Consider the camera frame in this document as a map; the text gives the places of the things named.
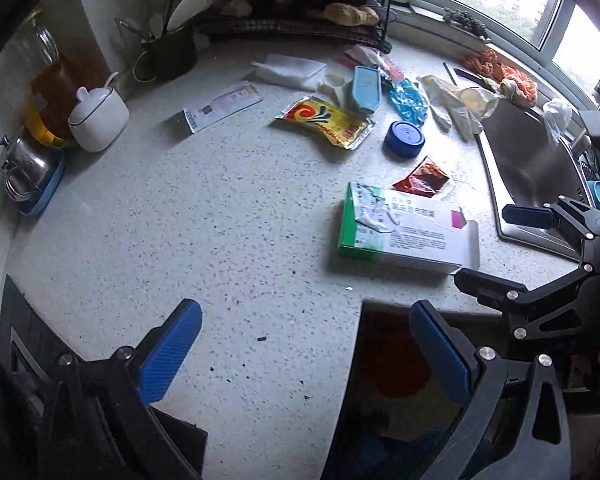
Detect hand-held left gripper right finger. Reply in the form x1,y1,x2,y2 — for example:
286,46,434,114
409,301,573,480

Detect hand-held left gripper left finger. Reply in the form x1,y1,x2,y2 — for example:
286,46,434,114
35,298,203,480

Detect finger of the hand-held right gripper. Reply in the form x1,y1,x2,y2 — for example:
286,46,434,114
454,262,596,341
501,197,600,241

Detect white printed sachet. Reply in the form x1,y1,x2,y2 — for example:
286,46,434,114
172,81,264,135

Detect white paper towel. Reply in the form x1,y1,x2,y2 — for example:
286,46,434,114
251,53,327,92

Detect stainless steel sink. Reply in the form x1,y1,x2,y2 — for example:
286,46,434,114
442,62,600,261

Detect green and white medicine box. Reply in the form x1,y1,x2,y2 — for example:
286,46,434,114
336,182,481,275

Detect white plastic bag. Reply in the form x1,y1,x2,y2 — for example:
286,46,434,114
542,99,573,148

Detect red sauce packet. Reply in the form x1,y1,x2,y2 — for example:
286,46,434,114
392,156,456,198

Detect cream rubber glove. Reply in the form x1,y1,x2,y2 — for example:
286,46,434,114
417,74,501,142

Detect blue round lid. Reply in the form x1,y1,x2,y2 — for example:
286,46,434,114
383,120,427,162

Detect orange cloth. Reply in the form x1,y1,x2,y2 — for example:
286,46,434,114
457,49,538,108

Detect blue plastic wrapper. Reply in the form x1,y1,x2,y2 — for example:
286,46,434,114
386,79,429,128

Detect blue tray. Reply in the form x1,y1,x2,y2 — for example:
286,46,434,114
17,147,66,217

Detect small potted plant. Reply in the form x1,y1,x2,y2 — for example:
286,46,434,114
442,7,492,41

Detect light blue plastic box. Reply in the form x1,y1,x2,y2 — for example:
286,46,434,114
349,65,382,113

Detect yellow seasoning packet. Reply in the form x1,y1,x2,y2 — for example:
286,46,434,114
274,96,376,151

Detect red and white wrapper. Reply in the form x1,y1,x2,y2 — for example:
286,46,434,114
337,44,403,81

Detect small white cup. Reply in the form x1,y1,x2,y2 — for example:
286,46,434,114
320,74,355,103

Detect metal kettle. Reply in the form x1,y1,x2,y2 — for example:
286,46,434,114
0,132,56,201

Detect white sugar jar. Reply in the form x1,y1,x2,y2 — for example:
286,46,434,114
67,71,131,153

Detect ginger root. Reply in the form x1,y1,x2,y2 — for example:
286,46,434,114
325,2,381,27

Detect cooking oil bottle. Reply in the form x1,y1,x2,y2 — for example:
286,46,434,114
22,7,88,148

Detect dark utensil holder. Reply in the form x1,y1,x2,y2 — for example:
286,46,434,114
132,25,198,83

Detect white rice paddle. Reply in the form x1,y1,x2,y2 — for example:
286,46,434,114
166,0,211,33

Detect black wire rack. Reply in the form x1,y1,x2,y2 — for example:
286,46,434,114
190,0,396,53

